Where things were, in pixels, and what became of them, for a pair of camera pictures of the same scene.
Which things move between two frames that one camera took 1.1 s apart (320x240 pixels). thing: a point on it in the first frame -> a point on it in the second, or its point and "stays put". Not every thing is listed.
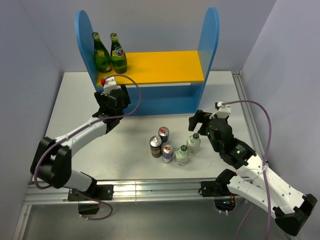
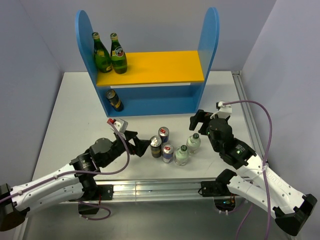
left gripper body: [101, 99] -> [118, 146]
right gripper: [203, 117] stays put
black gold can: [155, 144] stays put
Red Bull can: [163, 132] stays put
